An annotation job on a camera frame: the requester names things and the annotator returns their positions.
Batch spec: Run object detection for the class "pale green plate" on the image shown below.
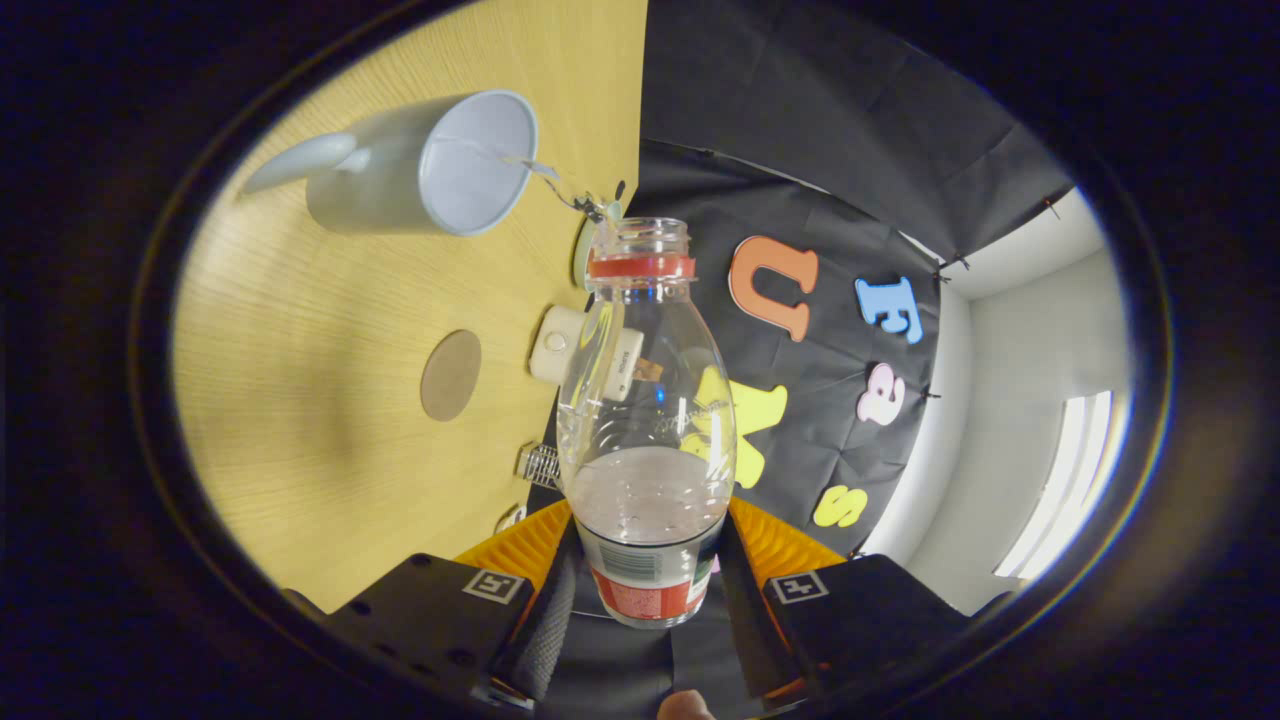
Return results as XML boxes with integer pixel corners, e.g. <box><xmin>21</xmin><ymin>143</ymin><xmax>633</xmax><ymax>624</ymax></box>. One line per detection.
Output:
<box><xmin>572</xmin><ymin>195</ymin><xmax>623</xmax><ymax>291</ymax></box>

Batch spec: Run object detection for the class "clear plastic juice bottle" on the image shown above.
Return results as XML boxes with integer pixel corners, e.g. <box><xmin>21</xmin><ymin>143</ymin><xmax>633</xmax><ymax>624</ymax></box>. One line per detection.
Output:
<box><xmin>556</xmin><ymin>218</ymin><xmax>738</xmax><ymax>630</ymax></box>

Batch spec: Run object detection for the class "white cup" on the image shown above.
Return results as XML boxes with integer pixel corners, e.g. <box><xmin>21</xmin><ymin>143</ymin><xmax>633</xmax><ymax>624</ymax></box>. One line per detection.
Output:
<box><xmin>243</xmin><ymin>90</ymin><xmax>539</xmax><ymax>238</ymax></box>

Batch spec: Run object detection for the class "black backdrop cloth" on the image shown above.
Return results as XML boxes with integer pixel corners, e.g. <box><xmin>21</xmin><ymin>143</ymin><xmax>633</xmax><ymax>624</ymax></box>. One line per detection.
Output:
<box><xmin>525</xmin><ymin>0</ymin><xmax>1076</xmax><ymax>719</ymax></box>

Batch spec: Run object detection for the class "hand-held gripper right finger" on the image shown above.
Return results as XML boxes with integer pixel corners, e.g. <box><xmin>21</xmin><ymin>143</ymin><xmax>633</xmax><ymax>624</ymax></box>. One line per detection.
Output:
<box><xmin>715</xmin><ymin>497</ymin><xmax>976</xmax><ymax>701</ymax></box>

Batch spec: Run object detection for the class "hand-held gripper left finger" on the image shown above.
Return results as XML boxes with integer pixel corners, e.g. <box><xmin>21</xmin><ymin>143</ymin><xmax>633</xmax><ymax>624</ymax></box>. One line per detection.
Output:
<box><xmin>320</xmin><ymin>497</ymin><xmax>581</xmax><ymax>711</ymax></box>

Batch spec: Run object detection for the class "round brown coaster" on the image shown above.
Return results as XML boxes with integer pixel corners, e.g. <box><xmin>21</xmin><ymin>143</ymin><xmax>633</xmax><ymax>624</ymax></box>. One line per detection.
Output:
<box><xmin>420</xmin><ymin>329</ymin><xmax>483</xmax><ymax>422</ymax></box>

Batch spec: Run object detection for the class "wooden table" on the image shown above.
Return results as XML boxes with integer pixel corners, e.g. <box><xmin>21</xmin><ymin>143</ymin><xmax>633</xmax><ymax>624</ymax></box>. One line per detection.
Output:
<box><xmin>172</xmin><ymin>0</ymin><xmax>649</xmax><ymax>613</ymax></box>

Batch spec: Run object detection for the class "white toaster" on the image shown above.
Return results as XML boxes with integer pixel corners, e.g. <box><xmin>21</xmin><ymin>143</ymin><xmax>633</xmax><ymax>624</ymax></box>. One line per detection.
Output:
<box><xmin>528</xmin><ymin>305</ymin><xmax>646</xmax><ymax>403</ymax></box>

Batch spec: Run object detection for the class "metal utensil holder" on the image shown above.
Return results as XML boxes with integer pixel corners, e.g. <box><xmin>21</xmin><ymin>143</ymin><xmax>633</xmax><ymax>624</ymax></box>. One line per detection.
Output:
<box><xmin>516</xmin><ymin>443</ymin><xmax>563</xmax><ymax>491</ymax></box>

